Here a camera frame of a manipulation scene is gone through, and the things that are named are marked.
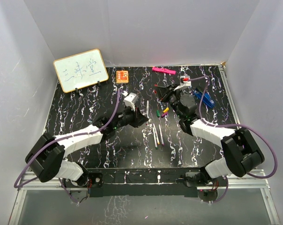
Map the white pen with green end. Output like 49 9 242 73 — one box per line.
152 126 158 149

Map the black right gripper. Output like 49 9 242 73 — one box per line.
155 84 184 120

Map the white pen with magenta end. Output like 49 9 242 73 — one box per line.
158 124 164 146

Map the aluminium front rail frame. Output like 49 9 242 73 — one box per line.
9 174 280 225

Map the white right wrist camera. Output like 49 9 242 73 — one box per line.
174 75 191 90

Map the white pen with yellow end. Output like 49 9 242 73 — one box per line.
153 124 160 145

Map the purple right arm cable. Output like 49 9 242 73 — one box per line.
188 75 278 204

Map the green pen cap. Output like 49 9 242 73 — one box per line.
156 110 160 118

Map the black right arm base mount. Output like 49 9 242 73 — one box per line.
176 172 229 196

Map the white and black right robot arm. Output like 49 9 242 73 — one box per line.
155 85 265 186

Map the small whiteboard with wooden frame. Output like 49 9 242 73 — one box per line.
53 49 109 93

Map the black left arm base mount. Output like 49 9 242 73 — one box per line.
62 172 104 197

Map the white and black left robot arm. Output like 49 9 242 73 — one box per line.
25 106 149 187

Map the white pen with red end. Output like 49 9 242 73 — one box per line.
146 100 149 118

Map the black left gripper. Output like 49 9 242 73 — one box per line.
114 105 148 130

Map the orange spiral notebook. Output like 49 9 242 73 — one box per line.
116 70 129 83

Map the blue stapler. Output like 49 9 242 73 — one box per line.
194 87 215 108

